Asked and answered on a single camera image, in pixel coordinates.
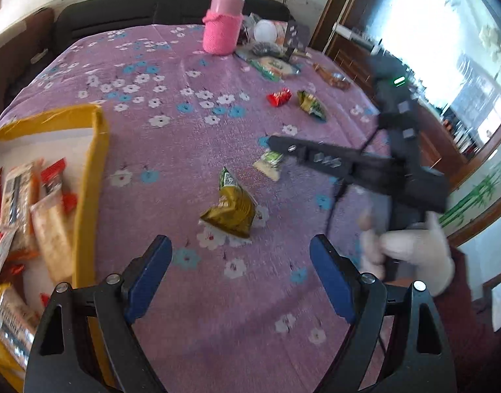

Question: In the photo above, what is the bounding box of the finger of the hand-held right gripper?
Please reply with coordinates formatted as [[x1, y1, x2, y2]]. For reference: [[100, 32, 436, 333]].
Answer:
[[269, 134, 399, 192]]

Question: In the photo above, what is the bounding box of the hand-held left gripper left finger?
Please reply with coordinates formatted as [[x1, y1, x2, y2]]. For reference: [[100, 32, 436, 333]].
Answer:
[[24, 234, 174, 393]]

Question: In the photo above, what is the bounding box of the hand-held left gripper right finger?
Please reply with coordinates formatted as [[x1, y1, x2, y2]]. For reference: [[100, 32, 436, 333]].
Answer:
[[309, 234, 459, 393]]

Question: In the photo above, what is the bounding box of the small green white candy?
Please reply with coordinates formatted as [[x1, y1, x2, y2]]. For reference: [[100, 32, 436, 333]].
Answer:
[[252, 149, 284, 181]]

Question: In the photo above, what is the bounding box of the yellow cardboard box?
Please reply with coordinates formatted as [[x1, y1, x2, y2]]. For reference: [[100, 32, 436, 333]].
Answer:
[[0, 104, 112, 393]]

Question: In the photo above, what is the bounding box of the clear cracker packet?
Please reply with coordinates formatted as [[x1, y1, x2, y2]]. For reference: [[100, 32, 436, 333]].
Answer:
[[29, 194, 77, 283]]

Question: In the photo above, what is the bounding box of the green gold snack packet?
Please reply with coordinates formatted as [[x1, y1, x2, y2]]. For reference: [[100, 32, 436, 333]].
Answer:
[[199, 167, 257, 239], [296, 89, 329, 122]]

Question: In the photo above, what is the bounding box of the small red snack packet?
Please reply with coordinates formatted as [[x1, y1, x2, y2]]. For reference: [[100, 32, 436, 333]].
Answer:
[[267, 88, 293, 108], [39, 158, 79, 215]]

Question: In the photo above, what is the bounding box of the yellow-edged cracker packet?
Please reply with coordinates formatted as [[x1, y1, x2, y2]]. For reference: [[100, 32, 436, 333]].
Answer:
[[0, 282, 40, 371]]

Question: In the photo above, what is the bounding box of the orange-edged cracker packet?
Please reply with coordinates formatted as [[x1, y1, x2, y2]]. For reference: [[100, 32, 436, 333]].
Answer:
[[0, 159, 44, 254]]

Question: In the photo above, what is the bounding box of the person's right forearm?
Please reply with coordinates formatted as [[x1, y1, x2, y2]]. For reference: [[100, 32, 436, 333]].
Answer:
[[431, 250, 501, 393]]

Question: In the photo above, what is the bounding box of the person's right hand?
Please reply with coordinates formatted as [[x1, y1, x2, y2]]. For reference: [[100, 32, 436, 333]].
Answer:
[[357, 207, 456, 297]]

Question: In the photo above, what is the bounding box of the brown candy wrapper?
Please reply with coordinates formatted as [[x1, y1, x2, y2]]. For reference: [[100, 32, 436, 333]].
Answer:
[[313, 62, 353, 91]]

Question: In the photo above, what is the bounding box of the round cracker packet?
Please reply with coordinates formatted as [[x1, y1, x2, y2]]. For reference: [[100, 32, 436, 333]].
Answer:
[[246, 55, 302, 82]]

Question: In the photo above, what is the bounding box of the white plastic object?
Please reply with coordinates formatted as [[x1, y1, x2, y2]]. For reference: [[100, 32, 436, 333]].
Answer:
[[332, 22, 378, 47]]

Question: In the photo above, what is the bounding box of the black box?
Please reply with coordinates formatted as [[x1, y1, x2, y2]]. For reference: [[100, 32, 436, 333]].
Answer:
[[283, 20, 310, 50]]

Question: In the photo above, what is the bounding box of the wooden framed cabinet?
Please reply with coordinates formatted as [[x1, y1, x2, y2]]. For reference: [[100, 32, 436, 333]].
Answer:
[[308, 0, 501, 246]]

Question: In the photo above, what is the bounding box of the pink knit-sleeved bottle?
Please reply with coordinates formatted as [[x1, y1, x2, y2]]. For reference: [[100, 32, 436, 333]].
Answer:
[[202, 0, 246, 56]]

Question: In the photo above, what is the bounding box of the purple floral tablecloth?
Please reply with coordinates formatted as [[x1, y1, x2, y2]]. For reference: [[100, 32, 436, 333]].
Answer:
[[0, 22, 439, 393]]

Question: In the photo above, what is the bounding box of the black sofa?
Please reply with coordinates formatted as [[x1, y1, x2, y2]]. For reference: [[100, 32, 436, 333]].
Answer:
[[54, 0, 292, 50]]

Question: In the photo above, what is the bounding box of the brown sofa section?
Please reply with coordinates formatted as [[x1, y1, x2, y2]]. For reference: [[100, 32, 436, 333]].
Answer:
[[0, 6, 56, 107]]

